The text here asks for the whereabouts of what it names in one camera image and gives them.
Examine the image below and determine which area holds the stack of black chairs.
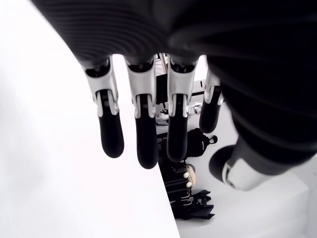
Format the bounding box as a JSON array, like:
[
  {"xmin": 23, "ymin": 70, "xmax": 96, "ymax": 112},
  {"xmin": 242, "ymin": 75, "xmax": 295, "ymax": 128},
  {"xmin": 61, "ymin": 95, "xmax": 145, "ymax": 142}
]
[{"xmin": 158, "ymin": 132, "xmax": 215, "ymax": 220}]

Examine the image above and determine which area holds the black backpack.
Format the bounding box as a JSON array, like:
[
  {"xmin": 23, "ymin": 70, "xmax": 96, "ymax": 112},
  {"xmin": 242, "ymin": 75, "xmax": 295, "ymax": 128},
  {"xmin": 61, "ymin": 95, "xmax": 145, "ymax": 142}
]
[{"xmin": 185, "ymin": 128, "xmax": 218, "ymax": 158}]

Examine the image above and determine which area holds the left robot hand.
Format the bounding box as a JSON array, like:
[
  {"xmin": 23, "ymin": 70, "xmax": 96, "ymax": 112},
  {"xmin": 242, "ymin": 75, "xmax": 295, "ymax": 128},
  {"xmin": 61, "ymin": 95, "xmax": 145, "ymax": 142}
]
[{"xmin": 31, "ymin": 0, "xmax": 317, "ymax": 191}]

